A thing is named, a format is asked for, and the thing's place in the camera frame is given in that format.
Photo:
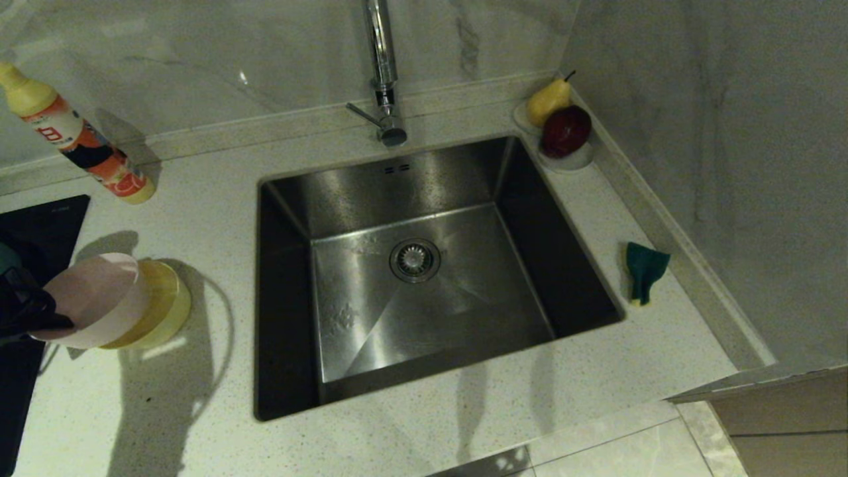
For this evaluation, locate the black induction cooktop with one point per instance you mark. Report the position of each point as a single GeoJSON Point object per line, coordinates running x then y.
{"type": "Point", "coordinates": [33, 225]}

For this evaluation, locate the stainless steel sink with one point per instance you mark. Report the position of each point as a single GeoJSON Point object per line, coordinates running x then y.
{"type": "Point", "coordinates": [430, 318]}

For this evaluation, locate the chrome faucet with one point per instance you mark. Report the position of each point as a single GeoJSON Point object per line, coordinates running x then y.
{"type": "Point", "coordinates": [383, 53]}

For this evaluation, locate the metal sink drain strainer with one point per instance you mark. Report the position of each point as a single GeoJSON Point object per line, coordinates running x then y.
{"type": "Point", "coordinates": [415, 260]}

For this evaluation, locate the dark red apple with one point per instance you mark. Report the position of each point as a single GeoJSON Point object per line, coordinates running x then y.
{"type": "Point", "coordinates": [566, 129]}

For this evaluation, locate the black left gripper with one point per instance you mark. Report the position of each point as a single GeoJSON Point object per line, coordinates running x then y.
{"type": "Point", "coordinates": [10, 308]}

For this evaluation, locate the yellow and green sponge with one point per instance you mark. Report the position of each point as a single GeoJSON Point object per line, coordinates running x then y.
{"type": "Point", "coordinates": [642, 268]}

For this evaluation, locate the yellow detergent bottle red label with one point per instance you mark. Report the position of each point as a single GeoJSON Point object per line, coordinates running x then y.
{"type": "Point", "coordinates": [73, 136]}

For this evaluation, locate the yellow plastic bowl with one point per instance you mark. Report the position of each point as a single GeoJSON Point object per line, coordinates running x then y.
{"type": "Point", "coordinates": [169, 305]}

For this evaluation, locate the pink plastic bowl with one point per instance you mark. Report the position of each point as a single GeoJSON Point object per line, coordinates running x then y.
{"type": "Point", "coordinates": [99, 298]}

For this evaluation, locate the yellow pear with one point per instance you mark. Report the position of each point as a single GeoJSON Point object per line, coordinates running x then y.
{"type": "Point", "coordinates": [546, 103]}

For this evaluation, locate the small white dish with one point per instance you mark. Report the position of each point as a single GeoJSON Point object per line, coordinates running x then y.
{"type": "Point", "coordinates": [570, 163]}

